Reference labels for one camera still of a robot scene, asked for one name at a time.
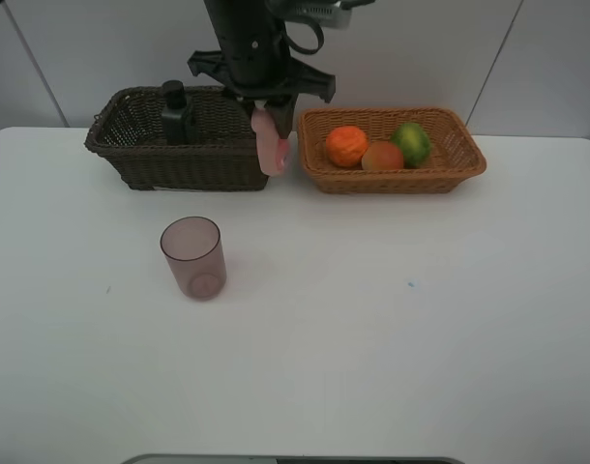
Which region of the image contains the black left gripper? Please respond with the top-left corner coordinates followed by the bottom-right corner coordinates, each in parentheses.
top-left (188, 18), bottom-right (336, 139)

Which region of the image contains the pink squeeze bottle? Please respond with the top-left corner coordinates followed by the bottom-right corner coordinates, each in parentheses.
top-left (251, 101), bottom-right (290, 177)

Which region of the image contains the orange tangerine fruit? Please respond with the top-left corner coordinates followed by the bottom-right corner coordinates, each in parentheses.
top-left (325, 126), bottom-right (369, 168)

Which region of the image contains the dark green pump bottle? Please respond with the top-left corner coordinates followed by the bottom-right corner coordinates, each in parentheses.
top-left (161, 80), bottom-right (193, 145)

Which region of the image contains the red yellow peach fruit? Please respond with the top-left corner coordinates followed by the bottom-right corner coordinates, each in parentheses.
top-left (361, 141), bottom-right (404, 171)

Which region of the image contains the green mango fruit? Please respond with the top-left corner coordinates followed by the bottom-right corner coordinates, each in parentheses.
top-left (390, 122), bottom-right (431, 168)

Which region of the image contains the translucent pink plastic cup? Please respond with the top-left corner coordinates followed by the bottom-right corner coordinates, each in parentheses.
top-left (160, 217), bottom-right (227, 301)

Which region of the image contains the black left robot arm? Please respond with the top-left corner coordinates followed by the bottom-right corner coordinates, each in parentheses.
top-left (188, 0), bottom-right (336, 139)

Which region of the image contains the dark brown wicker basket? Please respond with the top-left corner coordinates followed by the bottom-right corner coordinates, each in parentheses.
top-left (85, 86), bottom-right (269, 191)

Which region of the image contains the light brown wicker basket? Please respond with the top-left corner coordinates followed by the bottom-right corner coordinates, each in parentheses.
top-left (297, 107), bottom-right (487, 194)

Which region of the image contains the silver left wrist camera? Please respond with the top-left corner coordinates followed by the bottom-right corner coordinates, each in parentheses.
top-left (265, 0), bottom-right (375, 29)

